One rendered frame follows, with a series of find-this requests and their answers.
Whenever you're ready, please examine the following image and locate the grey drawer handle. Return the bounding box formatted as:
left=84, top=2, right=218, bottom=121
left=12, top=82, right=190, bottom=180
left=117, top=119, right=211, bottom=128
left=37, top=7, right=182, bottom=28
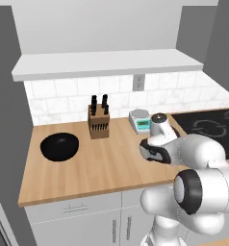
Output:
left=63, top=204, right=89, bottom=213

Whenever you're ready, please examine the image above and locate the black hob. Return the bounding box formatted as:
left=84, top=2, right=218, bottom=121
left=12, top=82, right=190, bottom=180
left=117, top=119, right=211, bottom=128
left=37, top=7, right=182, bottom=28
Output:
left=170, top=108, right=229, bottom=160

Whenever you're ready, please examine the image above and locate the pale grey upper cabinet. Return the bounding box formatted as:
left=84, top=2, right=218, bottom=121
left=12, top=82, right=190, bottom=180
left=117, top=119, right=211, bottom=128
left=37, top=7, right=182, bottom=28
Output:
left=10, top=0, right=219, bottom=55

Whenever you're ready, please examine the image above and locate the large black bowl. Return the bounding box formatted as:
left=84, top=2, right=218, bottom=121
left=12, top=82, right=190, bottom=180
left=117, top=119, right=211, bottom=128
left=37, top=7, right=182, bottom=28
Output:
left=39, top=132, right=80, bottom=162

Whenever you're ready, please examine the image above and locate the white wall shelf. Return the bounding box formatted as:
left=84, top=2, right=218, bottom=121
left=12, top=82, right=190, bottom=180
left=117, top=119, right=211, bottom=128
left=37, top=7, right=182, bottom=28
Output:
left=12, top=48, right=205, bottom=83

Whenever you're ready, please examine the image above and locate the wooden knife block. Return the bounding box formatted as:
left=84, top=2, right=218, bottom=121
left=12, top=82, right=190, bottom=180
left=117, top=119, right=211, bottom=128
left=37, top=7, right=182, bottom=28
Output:
left=88, top=105, right=112, bottom=140

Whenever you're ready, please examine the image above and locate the narrow grey drawer front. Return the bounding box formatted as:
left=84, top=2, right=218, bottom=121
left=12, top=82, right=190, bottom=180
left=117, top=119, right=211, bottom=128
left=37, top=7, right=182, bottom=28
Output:
left=120, top=187, right=147, bottom=209

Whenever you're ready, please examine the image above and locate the grey cupboard door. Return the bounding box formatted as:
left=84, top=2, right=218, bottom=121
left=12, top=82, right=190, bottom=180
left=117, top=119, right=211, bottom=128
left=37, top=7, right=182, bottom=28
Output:
left=29, top=209, right=121, bottom=246
left=120, top=205, right=157, bottom=246

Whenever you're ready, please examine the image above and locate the wide grey drawer front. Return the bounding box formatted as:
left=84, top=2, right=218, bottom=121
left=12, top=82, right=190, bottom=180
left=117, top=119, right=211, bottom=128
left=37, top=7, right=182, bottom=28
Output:
left=24, top=191, right=122, bottom=225

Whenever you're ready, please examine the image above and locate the grey cupboard door handle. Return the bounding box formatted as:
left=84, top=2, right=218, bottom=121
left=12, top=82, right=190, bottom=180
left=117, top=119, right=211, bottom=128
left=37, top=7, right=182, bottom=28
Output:
left=112, top=218, right=118, bottom=245
left=126, top=215, right=133, bottom=241

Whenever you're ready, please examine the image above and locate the grey wall socket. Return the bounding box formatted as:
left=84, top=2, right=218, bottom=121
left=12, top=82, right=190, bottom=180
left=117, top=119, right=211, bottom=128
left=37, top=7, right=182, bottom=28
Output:
left=132, top=74, right=145, bottom=92

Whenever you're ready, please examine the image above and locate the grey kitchen scale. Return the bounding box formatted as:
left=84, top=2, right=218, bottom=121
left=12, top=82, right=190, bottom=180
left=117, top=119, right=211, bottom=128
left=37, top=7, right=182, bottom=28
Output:
left=128, top=109, right=152, bottom=135

